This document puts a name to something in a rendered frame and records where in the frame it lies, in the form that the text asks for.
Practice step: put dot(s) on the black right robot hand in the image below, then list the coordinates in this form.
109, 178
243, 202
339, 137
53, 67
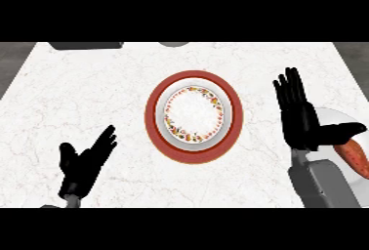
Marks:
299, 122

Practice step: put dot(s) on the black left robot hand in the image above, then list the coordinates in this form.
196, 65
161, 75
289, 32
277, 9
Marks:
84, 166

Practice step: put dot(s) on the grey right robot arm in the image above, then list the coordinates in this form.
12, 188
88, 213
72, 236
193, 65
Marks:
319, 184

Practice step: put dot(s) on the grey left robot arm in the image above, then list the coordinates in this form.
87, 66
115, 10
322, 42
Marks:
71, 202

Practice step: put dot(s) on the plain white plate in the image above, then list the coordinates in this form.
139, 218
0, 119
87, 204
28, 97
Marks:
353, 169

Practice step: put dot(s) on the white plate with floral rim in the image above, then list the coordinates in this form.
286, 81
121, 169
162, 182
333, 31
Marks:
193, 114

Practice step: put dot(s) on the round red placemat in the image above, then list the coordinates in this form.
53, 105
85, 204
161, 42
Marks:
193, 116

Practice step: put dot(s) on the grey round object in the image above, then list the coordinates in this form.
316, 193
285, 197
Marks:
173, 44

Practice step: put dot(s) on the dark grey flat appliance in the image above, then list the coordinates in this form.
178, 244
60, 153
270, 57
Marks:
85, 45

